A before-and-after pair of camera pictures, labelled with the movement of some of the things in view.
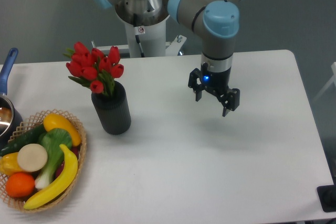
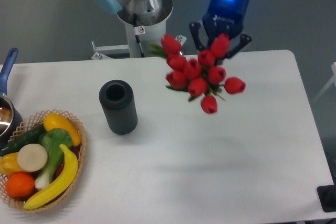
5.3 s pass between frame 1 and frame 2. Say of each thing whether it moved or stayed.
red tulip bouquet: moved
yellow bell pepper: stayed
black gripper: moved
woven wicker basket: stayed
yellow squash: stayed
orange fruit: stayed
